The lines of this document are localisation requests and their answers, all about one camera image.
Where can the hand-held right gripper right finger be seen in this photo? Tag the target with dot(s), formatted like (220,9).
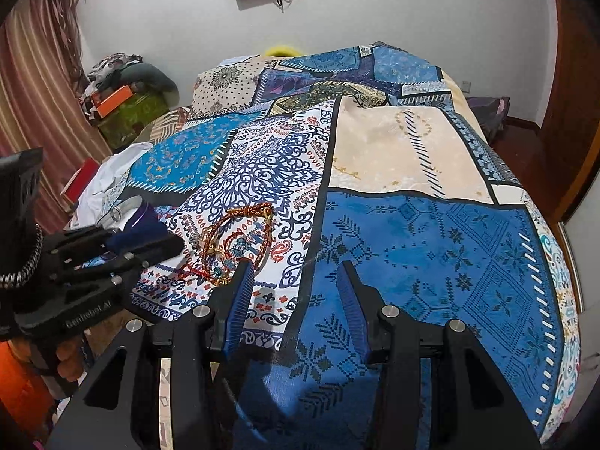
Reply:
(352,309)

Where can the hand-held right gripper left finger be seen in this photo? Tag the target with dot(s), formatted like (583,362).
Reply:
(238,302)

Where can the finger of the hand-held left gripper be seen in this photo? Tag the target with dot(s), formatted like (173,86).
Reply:
(161,246)
(101,279)

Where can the dark blue velvet pouch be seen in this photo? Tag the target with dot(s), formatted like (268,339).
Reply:
(143,218)

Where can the person's orange-sleeved left forearm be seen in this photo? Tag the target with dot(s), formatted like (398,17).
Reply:
(21,384)

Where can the person's left hand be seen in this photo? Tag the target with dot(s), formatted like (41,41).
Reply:
(70,361)

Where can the silver bangle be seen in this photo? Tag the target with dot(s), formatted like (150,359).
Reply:
(119,211)

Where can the white cloth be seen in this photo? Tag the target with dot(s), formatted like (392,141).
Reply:
(110,173)

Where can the blue patchwork printed blanket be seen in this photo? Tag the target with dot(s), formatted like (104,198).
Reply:
(422,243)

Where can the red book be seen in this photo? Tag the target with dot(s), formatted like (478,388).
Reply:
(79,183)

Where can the green patterned box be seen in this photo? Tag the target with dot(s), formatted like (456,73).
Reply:
(136,115)

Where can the orange box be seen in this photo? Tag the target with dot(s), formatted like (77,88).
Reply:
(112,98)

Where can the floral cream pillow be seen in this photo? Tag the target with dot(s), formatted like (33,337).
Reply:
(227,84)

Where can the pile of clothes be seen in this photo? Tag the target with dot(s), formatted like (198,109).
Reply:
(126,72)

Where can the striped pink curtain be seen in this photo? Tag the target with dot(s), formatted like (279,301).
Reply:
(33,93)

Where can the yellow round object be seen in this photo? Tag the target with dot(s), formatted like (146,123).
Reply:
(280,50)

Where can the purple cloth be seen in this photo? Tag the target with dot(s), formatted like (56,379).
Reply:
(490,115)

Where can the wooden door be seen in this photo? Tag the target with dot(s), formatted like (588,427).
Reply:
(569,103)

